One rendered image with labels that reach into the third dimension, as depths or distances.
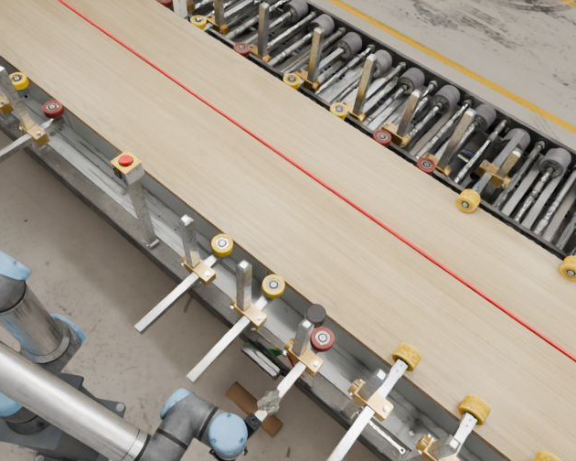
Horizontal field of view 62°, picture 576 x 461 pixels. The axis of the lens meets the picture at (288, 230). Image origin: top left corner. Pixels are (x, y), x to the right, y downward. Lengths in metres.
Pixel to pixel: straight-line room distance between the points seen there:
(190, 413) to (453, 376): 0.88
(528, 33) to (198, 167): 3.60
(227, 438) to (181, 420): 0.12
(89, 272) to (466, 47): 3.39
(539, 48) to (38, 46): 3.81
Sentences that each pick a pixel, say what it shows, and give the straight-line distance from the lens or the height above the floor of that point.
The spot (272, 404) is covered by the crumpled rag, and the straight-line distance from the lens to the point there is 1.60.
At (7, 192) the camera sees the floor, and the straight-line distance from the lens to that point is 3.32.
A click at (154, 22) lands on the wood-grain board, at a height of 0.90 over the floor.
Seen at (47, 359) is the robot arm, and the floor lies 0.88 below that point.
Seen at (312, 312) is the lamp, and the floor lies 1.11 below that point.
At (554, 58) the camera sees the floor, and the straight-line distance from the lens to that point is 4.78.
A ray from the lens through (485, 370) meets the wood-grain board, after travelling 1.78.
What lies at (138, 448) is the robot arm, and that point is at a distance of 1.26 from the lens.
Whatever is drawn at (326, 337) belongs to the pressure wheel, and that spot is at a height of 0.90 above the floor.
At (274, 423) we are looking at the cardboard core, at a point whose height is 0.08.
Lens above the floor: 2.44
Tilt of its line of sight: 58 degrees down
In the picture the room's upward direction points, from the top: 9 degrees clockwise
